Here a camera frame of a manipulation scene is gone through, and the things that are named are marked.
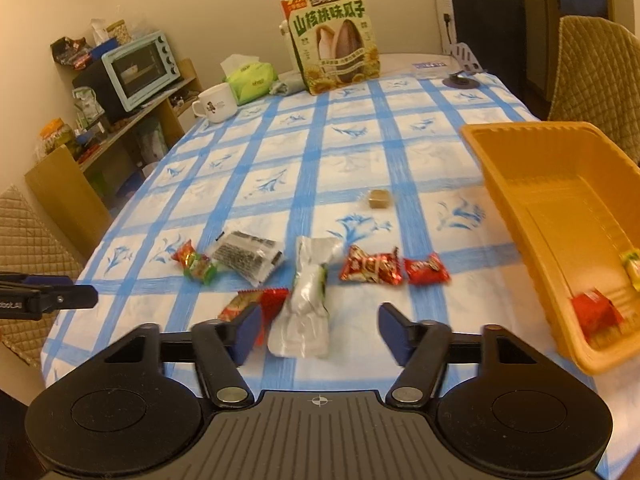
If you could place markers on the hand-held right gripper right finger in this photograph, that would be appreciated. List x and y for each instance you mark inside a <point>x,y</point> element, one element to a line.
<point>392,332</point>

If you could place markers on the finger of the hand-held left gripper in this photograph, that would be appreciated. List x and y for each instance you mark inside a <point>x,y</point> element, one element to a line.
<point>70,297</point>
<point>47,280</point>

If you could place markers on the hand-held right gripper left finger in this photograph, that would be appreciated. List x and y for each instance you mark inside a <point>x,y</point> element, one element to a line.
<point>248,332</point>

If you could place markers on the red square snack packet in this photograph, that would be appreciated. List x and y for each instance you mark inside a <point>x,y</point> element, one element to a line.
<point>272,307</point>

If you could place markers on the clear white plastic packet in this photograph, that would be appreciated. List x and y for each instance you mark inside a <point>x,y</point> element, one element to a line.
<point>305,305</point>

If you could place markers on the large shiny red candy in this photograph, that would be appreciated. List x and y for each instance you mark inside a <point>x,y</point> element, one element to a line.
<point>371,266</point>

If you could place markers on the small red candy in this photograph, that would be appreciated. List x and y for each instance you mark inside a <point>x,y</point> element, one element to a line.
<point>426,269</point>

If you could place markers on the orange plastic tray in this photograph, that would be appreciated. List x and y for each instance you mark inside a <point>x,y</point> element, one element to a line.
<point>550,220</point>

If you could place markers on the quilted beige chair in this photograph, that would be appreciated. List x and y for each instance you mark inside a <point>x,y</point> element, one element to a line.
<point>595,80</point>
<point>35,260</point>

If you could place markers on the black clear snack packet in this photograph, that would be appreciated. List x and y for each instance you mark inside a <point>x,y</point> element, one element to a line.
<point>247,256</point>

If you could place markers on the wooden shelf unit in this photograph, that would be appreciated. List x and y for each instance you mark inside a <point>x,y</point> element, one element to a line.
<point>70,190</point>

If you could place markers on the red gold wrapped candy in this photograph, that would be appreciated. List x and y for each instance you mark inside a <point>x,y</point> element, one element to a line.
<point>184,254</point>

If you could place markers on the brown cube candy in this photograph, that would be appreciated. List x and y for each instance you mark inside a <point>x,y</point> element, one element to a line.
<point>378,198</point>

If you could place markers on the clear snack jar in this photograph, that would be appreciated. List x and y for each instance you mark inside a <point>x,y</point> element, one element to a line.
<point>55,137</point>

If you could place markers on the blue checked tablecloth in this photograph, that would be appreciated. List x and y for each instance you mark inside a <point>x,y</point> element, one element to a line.
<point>300,160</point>

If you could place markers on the white mug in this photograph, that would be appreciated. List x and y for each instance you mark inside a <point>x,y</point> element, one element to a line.
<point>216,104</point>

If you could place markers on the light blue toaster oven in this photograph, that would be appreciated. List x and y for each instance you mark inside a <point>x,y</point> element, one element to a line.
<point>142,70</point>

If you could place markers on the dark snack bags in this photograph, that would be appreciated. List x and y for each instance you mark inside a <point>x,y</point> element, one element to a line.
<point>70,50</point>

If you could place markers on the yellow green candy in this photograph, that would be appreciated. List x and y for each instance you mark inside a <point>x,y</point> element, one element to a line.
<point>632,267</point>

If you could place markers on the grey cloth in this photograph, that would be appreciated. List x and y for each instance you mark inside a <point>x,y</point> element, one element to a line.
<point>286,85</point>

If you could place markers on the green tissue pack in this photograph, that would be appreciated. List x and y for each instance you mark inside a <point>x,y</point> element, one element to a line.
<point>252,80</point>

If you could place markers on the clear storage jar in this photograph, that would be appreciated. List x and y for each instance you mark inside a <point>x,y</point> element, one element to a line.
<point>119,31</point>

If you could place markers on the small blue white packet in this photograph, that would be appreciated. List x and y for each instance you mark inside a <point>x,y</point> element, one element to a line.
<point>430,67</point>

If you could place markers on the grey phone stand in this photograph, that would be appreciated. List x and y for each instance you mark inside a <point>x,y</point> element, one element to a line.
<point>464,67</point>

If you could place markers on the green sunflower seed bag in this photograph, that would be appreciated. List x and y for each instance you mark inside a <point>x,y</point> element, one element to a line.
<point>332,40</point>

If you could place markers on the black mini fridge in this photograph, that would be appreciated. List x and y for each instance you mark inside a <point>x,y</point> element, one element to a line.
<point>480,10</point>

